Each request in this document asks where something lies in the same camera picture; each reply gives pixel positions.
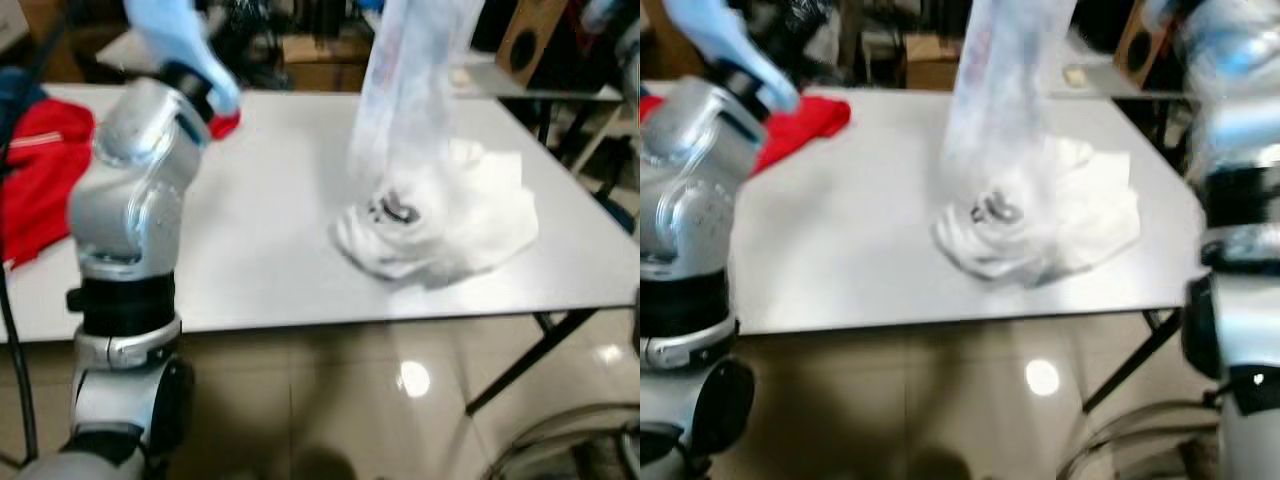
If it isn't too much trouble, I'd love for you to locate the black table leg frame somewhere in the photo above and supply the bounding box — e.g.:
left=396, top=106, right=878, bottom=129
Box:
left=1080, top=310, right=1186, bottom=413
left=465, top=310, right=601, bottom=416

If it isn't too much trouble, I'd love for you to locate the wooden speaker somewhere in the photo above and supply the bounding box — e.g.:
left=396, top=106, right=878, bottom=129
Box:
left=1115, top=0, right=1176, bottom=76
left=495, top=0, right=571, bottom=86

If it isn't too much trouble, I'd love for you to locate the red jacket with white stripes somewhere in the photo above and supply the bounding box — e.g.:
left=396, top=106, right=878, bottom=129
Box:
left=0, top=98, right=241, bottom=269
left=640, top=95, right=851, bottom=176

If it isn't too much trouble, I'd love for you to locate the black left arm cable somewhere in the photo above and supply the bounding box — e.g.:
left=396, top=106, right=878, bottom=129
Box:
left=0, top=265, right=41, bottom=466

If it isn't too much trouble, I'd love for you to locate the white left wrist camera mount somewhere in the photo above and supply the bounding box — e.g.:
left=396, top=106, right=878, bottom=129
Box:
left=125, top=0, right=243, bottom=116
left=665, top=0, right=801, bottom=113

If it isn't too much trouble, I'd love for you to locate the white garment with black logo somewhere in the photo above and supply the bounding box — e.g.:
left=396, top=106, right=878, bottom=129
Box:
left=330, top=0, right=541, bottom=291
left=932, top=0, right=1144, bottom=289

